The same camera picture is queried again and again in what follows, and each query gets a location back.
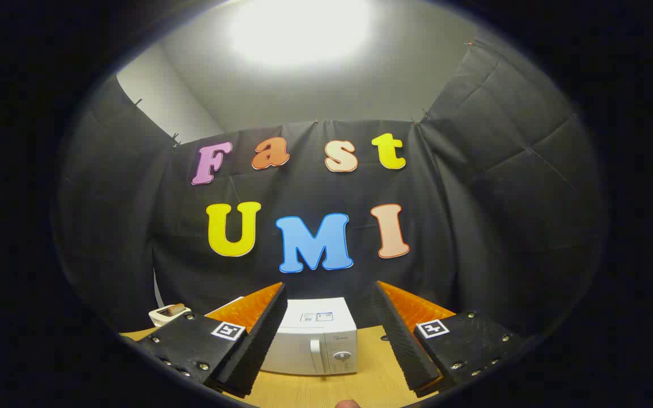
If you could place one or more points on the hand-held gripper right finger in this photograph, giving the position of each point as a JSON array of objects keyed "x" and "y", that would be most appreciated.
[{"x": 403, "y": 345}]

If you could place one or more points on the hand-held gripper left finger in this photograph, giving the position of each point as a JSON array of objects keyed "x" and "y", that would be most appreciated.
[{"x": 261, "y": 340}]

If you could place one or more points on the white microwave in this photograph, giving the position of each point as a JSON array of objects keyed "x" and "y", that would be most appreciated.
[{"x": 315, "y": 334}]

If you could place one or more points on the brown toast slice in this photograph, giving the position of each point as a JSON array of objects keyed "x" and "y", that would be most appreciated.
[{"x": 176, "y": 309}]

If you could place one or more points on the white toaster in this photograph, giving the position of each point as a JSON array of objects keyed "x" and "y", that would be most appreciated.
[{"x": 159, "y": 317}]

